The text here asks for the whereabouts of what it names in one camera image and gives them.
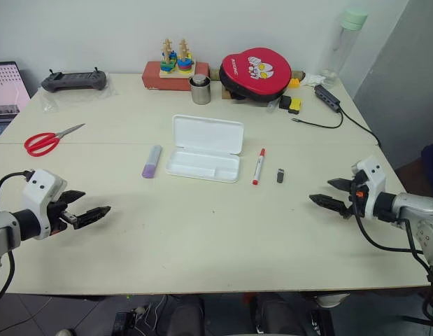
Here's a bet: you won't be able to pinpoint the open laptop computer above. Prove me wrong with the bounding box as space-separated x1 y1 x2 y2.
0 61 32 145

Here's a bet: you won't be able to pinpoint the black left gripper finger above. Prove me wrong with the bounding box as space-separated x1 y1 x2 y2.
73 206 112 230
58 190 87 205

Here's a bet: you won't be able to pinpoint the wooden stacking ring toy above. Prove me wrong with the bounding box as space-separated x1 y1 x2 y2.
158 37 197 80

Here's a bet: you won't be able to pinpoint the clear plastic bag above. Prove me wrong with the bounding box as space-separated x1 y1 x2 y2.
38 74 120 114

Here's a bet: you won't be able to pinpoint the dark grey usb hub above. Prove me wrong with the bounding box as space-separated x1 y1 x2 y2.
313 83 342 113

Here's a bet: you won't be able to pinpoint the dark rounded shape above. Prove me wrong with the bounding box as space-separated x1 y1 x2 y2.
250 293 305 336

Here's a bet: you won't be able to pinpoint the red cardboard box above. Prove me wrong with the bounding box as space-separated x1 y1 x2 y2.
141 61 211 92

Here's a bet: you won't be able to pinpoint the metal cylinder canister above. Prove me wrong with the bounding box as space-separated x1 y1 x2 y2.
188 73 212 106

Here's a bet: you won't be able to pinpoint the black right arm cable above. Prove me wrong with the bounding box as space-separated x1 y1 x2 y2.
352 195 433 325

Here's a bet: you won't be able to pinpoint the red black boxing pad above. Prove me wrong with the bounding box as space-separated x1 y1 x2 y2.
218 46 293 104

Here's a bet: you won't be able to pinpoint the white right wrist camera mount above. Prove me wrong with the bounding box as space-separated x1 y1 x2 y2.
350 155 388 221

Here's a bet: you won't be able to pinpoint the grey handheld controller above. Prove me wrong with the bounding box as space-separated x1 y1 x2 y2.
40 66 108 93

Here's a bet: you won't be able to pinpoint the purple glue stick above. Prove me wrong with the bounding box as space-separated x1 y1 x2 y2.
141 144 164 180

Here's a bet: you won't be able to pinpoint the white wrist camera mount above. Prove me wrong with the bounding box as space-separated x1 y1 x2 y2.
21 169 69 239
350 155 388 221

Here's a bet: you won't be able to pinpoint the long black table cable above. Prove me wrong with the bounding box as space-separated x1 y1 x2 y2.
339 106 382 147

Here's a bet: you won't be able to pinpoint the black yellow battery block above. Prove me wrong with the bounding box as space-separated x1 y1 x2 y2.
278 94 304 116

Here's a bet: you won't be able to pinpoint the red white marker pen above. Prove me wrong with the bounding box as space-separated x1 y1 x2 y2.
251 148 267 186

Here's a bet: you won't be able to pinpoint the white plastic case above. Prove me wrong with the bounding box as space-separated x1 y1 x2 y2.
164 113 246 183

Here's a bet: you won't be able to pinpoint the black usb hub cable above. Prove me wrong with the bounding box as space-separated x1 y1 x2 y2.
290 104 344 130

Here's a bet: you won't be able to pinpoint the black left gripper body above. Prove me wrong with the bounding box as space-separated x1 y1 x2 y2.
45 200 80 236

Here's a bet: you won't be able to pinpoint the crumpled white tissue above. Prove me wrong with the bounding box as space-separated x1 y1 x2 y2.
301 72 328 87

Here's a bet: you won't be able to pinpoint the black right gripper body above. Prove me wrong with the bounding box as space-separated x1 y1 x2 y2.
346 172 370 221

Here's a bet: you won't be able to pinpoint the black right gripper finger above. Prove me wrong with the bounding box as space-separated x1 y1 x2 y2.
327 178 355 193
308 193 353 220

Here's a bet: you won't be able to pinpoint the clear bottle green lid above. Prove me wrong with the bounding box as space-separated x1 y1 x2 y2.
320 7 369 89

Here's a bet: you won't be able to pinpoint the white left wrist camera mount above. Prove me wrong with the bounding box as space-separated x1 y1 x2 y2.
21 169 69 239

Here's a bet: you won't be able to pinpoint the red handled scissors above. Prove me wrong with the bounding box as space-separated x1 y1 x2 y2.
23 122 87 158

